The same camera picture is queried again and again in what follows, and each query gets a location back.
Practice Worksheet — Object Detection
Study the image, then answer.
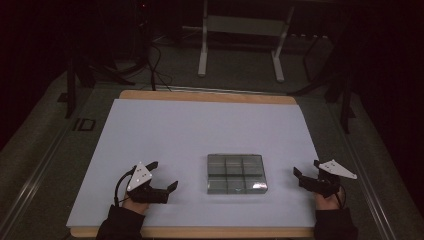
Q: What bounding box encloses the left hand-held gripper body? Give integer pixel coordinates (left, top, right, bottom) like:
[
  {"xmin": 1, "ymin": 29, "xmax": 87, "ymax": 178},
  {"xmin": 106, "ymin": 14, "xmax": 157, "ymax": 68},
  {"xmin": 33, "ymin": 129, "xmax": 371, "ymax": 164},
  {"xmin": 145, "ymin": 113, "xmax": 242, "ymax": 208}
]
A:
[{"xmin": 126, "ymin": 161, "xmax": 170, "ymax": 205}]

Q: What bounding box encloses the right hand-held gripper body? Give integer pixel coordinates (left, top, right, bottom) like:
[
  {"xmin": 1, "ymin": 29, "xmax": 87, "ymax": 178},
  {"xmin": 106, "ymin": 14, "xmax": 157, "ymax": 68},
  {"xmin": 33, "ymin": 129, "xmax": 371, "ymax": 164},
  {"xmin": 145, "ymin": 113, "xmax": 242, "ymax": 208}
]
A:
[{"xmin": 298, "ymin": 159, "xmax": 358, "ymax": 199}]

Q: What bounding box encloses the person's right hand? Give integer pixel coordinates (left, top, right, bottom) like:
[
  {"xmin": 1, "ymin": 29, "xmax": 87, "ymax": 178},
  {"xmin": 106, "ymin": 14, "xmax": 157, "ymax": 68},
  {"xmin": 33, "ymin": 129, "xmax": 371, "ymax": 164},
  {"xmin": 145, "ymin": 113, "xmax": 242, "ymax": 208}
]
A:
[{"xmin": 314, "ymin": 188, "xmax": 346, "ymax": 211}]

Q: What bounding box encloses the person's left hand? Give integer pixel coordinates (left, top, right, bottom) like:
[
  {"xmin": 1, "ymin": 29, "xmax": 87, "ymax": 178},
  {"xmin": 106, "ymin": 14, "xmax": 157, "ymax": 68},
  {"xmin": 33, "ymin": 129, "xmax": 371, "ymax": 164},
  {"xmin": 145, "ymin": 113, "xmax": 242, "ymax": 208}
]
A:
[{"xmin": 121, "ymin": 195, "xmax": 150, "ymax": 215}]

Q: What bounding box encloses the white table mat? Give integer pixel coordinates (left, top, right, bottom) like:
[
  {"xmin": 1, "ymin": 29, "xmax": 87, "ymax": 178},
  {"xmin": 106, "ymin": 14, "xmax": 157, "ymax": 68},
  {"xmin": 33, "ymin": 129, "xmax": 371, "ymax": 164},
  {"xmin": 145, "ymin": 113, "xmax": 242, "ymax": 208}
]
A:
[{"xmin": 65, "ymin": 98, "xmax": 320, "ymax": 230}]

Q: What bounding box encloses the clear plastic compartment box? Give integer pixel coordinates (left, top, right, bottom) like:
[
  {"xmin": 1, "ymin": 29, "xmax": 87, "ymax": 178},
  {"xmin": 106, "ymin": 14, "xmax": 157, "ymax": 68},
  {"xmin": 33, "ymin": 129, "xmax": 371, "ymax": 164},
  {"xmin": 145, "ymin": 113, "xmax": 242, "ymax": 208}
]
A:
[{"xmin": 206, "ymin": 153, "xmax": 269, "ymax": 195}]

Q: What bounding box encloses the black metal stand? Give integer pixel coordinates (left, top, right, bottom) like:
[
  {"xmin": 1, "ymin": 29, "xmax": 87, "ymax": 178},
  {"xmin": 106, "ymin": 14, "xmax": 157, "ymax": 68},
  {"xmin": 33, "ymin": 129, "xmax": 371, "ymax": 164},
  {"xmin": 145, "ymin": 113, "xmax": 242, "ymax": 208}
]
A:
[
  {"xmin": 289, "ymin": 31, "xmax": 357, "ymax": 135},
  {"xmin": 64, "ymin": 54, "xmax": 137, "ymax": 120}
]

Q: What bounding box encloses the white metal stand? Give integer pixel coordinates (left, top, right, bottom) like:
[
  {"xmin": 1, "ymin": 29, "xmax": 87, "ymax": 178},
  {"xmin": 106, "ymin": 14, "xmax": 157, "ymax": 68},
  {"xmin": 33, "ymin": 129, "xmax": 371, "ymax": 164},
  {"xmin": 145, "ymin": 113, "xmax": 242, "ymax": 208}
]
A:
[{"xmin": 197, "ymin": 0, "xmax": 296, "ymax": 83}]

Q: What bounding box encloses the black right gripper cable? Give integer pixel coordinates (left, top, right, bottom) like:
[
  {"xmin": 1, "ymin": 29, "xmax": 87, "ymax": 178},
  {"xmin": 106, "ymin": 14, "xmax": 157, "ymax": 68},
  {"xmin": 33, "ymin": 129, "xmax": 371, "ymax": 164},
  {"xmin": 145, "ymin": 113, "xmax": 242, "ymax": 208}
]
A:
[{"xmin": 335, "ymin": 190, "xmax": 348, "ymax": 210}]

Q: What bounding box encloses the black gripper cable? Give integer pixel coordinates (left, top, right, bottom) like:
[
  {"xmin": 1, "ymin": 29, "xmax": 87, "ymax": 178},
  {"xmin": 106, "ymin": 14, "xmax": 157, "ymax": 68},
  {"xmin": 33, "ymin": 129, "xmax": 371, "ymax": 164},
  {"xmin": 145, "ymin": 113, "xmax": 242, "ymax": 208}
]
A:
[
  {"xmin": 113, "ymin": 169, "xmax": 138, "ymax": 208},
  {"xmin": 335, "ymin": 190, "xmax": 348, "ymax": 210}
]

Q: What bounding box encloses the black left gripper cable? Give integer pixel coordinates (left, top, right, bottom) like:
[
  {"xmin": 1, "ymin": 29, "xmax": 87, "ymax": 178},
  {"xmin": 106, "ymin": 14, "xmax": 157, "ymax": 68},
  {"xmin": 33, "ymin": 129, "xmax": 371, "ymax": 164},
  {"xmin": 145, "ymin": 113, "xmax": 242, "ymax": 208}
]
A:
[{"xmin": 113, "ymin": 169, "xmax": 138, "ymax": 208}]

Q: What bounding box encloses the black rectangular floor bracket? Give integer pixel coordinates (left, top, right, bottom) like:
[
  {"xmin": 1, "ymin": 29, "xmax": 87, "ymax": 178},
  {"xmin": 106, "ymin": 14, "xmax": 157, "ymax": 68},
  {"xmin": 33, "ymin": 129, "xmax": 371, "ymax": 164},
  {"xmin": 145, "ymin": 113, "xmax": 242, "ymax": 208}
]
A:
[{"xmin": 72, "ymin": 117, "xmax": 97, "ymax": 132}]

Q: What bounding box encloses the black floor cable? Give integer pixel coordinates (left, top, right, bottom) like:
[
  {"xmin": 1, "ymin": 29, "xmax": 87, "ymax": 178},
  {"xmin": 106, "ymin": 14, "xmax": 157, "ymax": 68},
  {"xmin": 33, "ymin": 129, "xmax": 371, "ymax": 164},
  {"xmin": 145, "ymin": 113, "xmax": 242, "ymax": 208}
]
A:
[{"xmin": 145, "ymin": 41, "xmax": 175, "ymax": 93}]

